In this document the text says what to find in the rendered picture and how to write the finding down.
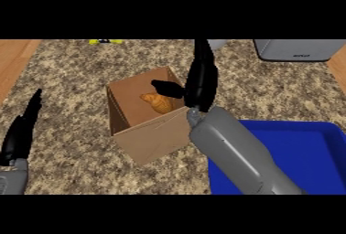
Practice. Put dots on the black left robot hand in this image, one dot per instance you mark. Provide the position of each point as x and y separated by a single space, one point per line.
20 134

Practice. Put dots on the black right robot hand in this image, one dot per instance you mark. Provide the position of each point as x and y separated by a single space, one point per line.
202 82

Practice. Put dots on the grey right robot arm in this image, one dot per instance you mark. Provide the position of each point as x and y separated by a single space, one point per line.
239 152

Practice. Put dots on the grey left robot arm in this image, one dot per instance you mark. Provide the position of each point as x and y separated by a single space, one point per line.
13 178

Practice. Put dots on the golden croissant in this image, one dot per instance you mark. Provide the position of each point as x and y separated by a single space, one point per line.
159 103

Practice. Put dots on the brown cardboard box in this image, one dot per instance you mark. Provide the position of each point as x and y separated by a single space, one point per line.
147 122

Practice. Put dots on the blue tray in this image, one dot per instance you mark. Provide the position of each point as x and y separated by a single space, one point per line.
294 158

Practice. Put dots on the pale grey object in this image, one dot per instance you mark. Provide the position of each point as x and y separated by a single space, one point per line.
218 43

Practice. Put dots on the grey appliance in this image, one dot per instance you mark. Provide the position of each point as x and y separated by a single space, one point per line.
298 50

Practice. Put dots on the yellow object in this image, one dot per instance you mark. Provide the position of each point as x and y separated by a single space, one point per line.
106 41

